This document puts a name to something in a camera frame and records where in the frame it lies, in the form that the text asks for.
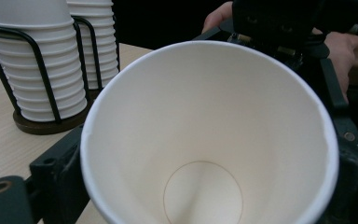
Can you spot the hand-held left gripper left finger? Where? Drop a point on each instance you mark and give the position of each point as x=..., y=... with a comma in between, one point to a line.
x=56, y=174

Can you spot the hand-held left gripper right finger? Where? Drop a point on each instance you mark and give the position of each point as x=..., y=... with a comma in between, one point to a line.
x=357, y=186

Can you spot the white paper cup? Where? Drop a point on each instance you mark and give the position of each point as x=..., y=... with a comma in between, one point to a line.
x=199, y=124

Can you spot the short stack of white cups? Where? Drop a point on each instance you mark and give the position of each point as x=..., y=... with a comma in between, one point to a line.
x=28, y=77

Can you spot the tall stack of white cups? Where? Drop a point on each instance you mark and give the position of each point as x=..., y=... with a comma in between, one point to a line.
x=102, y=37

